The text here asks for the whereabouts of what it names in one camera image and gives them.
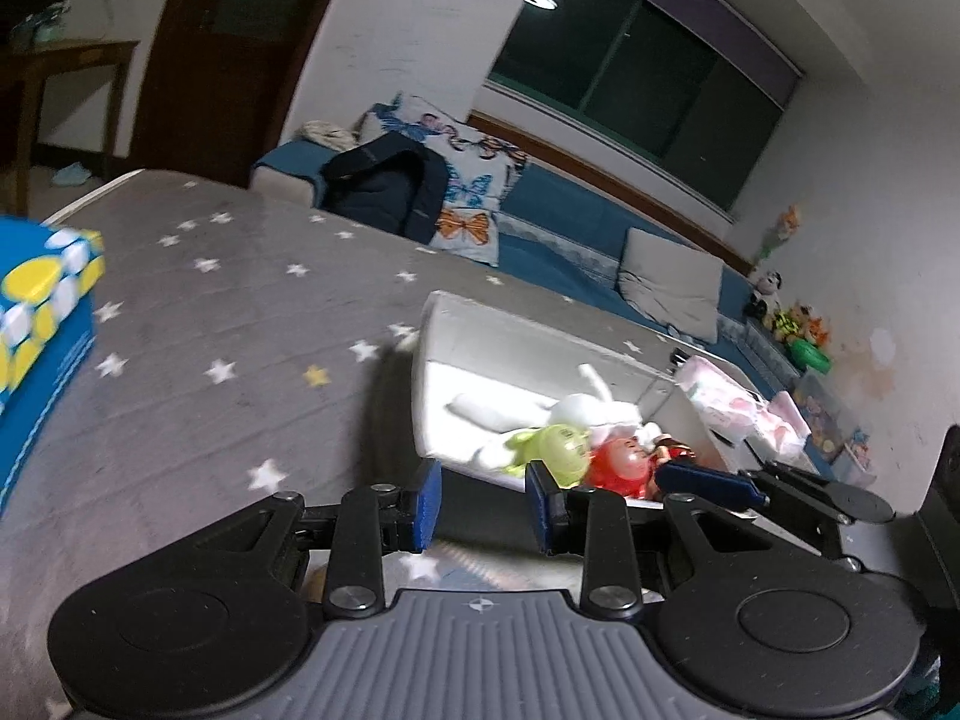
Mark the panda plush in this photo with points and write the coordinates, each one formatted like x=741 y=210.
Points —
x=766 y=292

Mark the white rabbit plush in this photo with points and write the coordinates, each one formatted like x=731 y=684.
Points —
x=585 y=412

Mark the green plastic toy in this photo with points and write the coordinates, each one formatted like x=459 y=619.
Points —
x=810 y=356

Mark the yellow-green plush toy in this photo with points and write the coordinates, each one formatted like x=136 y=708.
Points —
x=559 y=446

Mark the light blue cloth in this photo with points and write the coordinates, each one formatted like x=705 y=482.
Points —
x=69 y=175

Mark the blue sofa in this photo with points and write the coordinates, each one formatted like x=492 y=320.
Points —
x=555 y=217

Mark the black backpack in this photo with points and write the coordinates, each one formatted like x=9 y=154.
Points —
x=375 y=187

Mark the yellow and orange toys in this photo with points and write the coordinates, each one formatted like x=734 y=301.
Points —
x=799 y=321

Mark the beige cloth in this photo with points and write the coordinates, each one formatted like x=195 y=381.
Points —
x=330 y=135

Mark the grey star-print cloth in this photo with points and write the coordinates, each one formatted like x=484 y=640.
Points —
x=225 y=315

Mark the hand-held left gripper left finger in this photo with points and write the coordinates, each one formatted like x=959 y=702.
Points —
x=426 y=506

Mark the dark window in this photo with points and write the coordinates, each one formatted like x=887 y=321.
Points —
x=637 y=67

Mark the blue and yellow tissue box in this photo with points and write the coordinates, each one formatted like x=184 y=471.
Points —
x=45 y=360

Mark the brown wooden table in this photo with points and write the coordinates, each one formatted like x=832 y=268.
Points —
x=67 y=52

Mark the butterfly print pillow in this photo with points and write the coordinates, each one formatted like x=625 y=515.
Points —
x=469 y=195

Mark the flower toy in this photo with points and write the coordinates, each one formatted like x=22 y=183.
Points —
x=784 y=232

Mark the pink tissue pack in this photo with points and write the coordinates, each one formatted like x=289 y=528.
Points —
x=720 y=390

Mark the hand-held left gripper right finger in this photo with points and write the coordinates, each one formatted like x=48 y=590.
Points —
x=544 y=514

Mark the teal items on table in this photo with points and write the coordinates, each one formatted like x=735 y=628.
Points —
x=37 y=26

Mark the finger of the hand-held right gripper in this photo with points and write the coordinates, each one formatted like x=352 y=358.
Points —
x=814 y=544
x=712 y=484

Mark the brown wooden door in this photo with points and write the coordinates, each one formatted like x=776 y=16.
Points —
x=225 y=52

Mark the white cardboard box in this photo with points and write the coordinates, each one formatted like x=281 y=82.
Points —
x=465 y=345

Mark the beige pillow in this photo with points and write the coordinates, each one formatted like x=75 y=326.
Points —
x=667 y=277

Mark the red-haired doll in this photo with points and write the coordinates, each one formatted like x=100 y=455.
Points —
x=619 y=465

